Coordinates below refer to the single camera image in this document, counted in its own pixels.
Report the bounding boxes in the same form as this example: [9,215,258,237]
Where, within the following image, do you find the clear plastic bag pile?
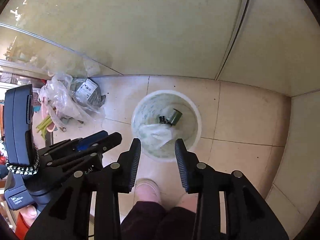
[39,73,106,123]

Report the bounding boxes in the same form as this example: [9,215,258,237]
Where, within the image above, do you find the white plastic trash bucket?
[131,90,202,162]

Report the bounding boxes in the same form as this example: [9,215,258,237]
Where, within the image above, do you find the dark glass bottle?
[159,108,183,126]

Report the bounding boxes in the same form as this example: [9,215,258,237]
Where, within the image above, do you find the person dark trouser legs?
[120,201,196,239]

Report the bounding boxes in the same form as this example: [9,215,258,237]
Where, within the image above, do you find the person left hand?
[20,205,37,227]

